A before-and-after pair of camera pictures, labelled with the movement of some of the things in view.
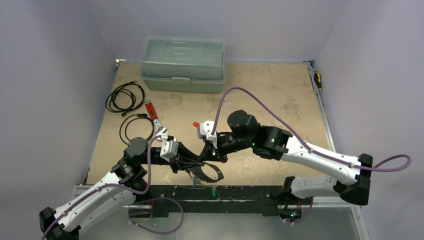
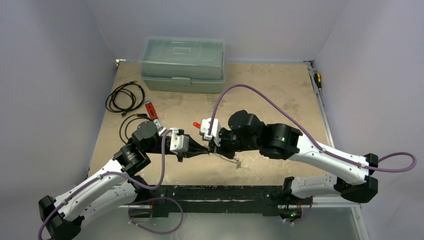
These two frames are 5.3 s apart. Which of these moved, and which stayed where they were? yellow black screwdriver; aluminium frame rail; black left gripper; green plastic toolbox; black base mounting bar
Moved: black left gripper
Stayed: aluminium frame rail; green plastic toolbox; black base mounting bar; yellow black screwdriver
